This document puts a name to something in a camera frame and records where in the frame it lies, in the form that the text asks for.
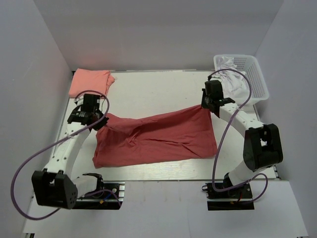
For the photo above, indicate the white plastic basket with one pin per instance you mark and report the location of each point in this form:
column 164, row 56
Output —
column 249, row 66

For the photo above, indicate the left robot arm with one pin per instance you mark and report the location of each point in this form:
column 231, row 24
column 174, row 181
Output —
column 53, row 186

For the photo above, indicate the white crumpled t-shirt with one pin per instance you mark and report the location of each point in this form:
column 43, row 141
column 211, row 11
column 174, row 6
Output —
column 234, row 85

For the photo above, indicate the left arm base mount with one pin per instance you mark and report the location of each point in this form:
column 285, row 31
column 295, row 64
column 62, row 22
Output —
column 110, row 198

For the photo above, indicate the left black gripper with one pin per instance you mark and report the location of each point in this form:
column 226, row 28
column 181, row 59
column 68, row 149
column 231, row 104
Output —
column 103, row 122

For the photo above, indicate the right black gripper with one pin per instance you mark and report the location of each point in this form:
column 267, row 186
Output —
column 204, row 104

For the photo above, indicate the red t-shirt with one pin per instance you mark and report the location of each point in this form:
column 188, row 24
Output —
column 175, row 136

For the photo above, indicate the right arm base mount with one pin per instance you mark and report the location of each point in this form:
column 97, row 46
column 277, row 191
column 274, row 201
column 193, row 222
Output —
column 232, row 200

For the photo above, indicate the folded salmon t-shirt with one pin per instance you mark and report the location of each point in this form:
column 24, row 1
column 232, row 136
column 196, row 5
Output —
column 97, row 80

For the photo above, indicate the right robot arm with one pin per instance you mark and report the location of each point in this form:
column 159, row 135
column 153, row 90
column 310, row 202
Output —
column 262, row 145

